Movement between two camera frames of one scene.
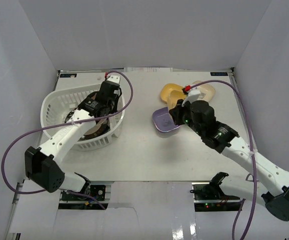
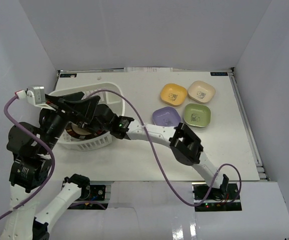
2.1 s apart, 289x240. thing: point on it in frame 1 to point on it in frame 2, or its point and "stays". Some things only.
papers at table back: x=148 y=69 stays
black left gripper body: x=110 y=89 to x=60 y=107
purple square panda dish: x=163 y=120 stays
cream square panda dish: x=207 y=91 stays
